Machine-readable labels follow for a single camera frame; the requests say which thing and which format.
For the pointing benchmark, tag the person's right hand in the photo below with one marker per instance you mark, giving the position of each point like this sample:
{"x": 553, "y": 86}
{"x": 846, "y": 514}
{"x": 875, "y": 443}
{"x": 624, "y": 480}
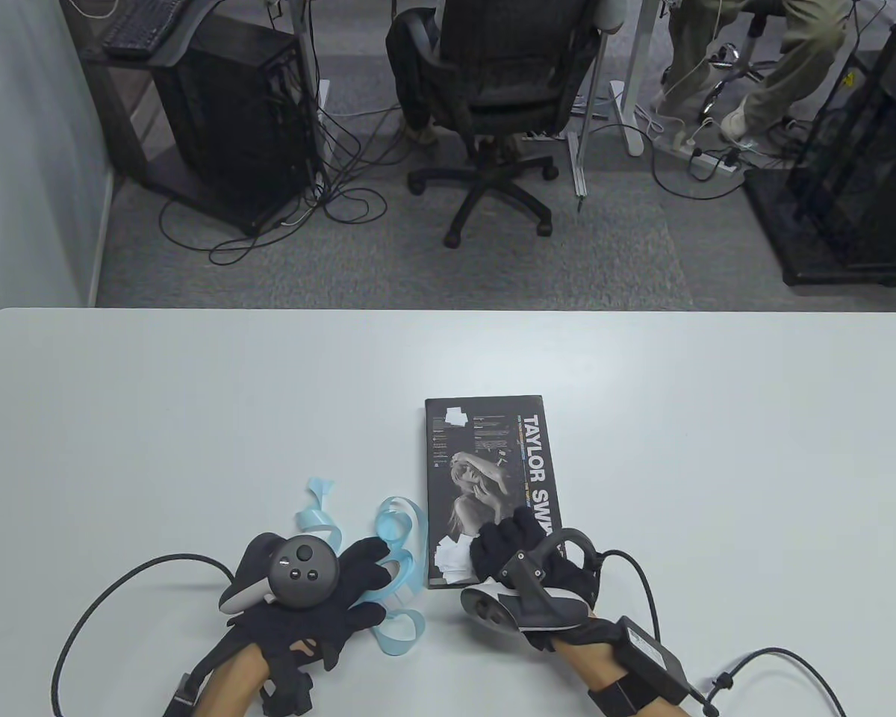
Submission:
{"x": 508, "y": 541}

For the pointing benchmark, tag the person's left hand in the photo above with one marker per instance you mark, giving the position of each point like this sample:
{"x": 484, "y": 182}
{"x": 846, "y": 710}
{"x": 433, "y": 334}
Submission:
{"x": 306, "y": 627}

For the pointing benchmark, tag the light blue label roll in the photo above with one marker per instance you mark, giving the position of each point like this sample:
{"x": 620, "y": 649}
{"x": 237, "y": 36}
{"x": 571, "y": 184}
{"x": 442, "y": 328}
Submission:
{"x": 396, "y": 641}

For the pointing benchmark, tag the black photo book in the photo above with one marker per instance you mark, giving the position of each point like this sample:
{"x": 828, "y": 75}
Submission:
{"x": 485, "y": 448}

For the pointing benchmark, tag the small patch of white labels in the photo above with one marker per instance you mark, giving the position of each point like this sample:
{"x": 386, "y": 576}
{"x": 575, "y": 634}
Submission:
{"x": 455, "y": 415}

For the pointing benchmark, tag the person's right forearm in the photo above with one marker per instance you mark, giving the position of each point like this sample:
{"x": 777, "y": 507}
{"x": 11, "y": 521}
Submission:
{"x": 590, "y": 668}

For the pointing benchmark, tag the person's left forearm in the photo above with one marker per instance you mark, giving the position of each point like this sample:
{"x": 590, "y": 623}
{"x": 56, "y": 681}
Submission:
{"x": 231, "y": 683}

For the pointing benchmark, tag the grey left hand controller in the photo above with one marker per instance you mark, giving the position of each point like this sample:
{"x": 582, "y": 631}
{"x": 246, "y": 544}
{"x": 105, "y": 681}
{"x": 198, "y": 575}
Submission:
{"x": 302, "y": 571}

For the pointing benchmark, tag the grey hand controller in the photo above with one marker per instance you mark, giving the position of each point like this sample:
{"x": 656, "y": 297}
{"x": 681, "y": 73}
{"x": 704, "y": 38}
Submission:
{"x": 302, "y": 571}
{"x": 537, "y": 605}

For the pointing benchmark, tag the grey right hand controller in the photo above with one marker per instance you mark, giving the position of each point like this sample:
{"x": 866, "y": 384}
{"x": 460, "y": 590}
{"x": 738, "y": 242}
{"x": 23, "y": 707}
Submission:
{"x": 537, "y": 605}

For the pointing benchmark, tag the black right wrist device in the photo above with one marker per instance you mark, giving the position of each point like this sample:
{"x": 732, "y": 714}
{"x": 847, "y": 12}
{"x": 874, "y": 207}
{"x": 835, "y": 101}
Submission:
{"x": 649, "y": 650}

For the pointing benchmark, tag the white power strip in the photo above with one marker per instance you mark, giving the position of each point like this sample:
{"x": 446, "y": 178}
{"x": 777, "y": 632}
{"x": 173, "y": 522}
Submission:
{"x": 709, "y": 160}

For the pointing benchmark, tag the grey metal bar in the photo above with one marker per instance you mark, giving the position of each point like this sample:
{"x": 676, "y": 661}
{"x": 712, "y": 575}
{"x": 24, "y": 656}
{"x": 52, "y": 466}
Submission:
{"x": 586, "y": 112}

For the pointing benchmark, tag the black office chair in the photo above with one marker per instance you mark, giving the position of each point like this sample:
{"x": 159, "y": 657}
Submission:
{"x": 493, "y": 97}

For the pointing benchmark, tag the white desk leg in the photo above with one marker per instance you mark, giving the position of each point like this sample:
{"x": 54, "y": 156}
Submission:
{"x": 631, "y": 75}

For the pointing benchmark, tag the black computer tower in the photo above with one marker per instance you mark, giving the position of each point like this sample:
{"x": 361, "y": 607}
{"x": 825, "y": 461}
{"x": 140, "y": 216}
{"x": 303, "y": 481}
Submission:
{"x": 231, "y": 127}

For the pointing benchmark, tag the black equipment rack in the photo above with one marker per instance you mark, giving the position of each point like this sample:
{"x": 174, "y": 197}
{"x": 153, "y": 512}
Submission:
{"x": 866, "y": 187}

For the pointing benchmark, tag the chrome stool base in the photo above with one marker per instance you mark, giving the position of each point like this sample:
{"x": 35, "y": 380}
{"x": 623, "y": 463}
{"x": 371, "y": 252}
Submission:
{"x": 728, "y": 56}

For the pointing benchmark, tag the dark wooden computer stand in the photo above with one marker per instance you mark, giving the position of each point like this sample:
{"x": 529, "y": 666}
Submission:
{"x": 131, "y": 112}

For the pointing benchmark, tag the black keyboard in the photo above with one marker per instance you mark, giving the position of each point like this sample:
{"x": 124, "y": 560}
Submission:
{"x": 142, "y": 26}

